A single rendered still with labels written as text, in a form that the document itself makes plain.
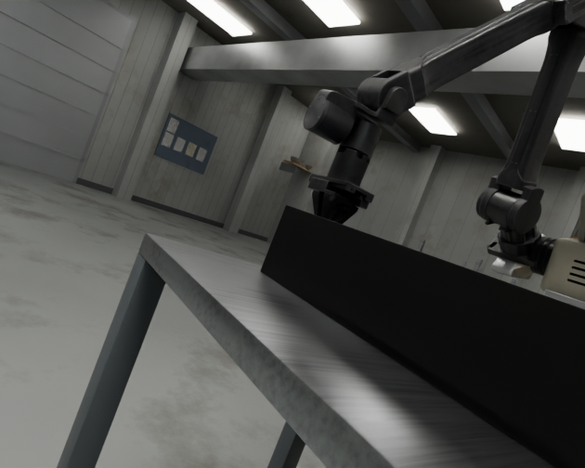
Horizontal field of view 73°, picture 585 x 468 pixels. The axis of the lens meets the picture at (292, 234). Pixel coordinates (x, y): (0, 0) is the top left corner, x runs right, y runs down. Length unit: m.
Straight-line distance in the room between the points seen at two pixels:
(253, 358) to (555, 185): 9.87
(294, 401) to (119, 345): 0.38
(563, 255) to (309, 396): 0.79
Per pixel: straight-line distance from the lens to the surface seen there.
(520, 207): 0.92
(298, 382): 0.28
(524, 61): 4.57
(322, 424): 0.26
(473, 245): 10.10
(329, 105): 0.63
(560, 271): 0.99
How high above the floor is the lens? 0.90
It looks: 2 degrees down
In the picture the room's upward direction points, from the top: 21 degrees clockwise
